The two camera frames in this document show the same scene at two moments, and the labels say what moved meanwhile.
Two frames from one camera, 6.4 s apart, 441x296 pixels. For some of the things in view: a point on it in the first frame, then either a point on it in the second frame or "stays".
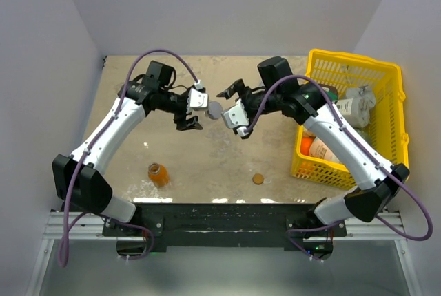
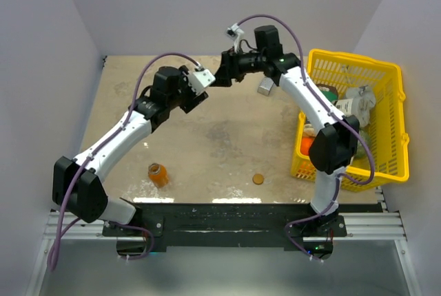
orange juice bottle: (158, 175) stays
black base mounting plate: (222, 226) stays
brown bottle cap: (258, 179) stays
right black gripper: (236, 87) → (230, 69)
